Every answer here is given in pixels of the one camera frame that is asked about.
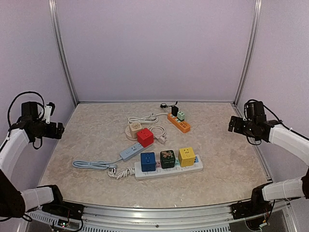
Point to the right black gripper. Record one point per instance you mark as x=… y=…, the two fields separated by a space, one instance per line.
x=237 y=128

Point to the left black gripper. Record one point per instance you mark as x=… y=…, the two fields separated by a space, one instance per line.
x=52 y=134

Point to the orange power strip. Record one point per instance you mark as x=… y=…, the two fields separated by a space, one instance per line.
x=183 y=126

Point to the mint green plug adapter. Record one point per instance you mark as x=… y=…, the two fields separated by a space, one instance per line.
x=180 y=116

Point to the yellow cube socket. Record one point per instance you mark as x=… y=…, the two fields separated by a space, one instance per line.
x=186 y=157

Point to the pink round power strip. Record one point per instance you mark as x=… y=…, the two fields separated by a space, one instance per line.
x=161 y=138

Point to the blue-grey power strip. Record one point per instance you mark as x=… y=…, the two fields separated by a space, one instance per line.
x=101 y=165

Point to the dark green cube socket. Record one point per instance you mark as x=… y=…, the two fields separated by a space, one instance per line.
x=167 y=159

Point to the beige plug adapter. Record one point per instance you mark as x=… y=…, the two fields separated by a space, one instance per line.
x=134 y=128

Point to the red cube socket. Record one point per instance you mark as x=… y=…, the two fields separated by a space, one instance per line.
x=145 y=137

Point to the white power strip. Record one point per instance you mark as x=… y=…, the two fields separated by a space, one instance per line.
x=159 y=172

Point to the blue cube socket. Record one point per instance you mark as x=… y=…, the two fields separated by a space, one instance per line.
x=148 y=162

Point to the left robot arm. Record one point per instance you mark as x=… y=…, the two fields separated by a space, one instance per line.
x=32 y=125

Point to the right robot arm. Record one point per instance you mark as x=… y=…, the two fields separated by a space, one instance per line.
x=262 y=124

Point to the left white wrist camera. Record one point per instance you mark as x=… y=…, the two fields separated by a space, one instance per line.
x=48 y=112

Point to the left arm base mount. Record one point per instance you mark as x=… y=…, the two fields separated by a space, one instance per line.
x=66 y=210

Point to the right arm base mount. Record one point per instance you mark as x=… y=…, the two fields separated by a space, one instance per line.
x=248 y=209

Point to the aluminium front rail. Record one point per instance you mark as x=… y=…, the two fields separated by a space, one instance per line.
x=211 y=218

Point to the right aluminium frame post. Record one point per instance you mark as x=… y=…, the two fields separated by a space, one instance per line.
x=249 y=51

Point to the aluminium frame post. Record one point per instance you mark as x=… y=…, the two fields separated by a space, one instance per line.
x=61 y=51
x=249 y=51

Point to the left aluminium frame post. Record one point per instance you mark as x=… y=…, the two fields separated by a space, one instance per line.
x=61 y=51

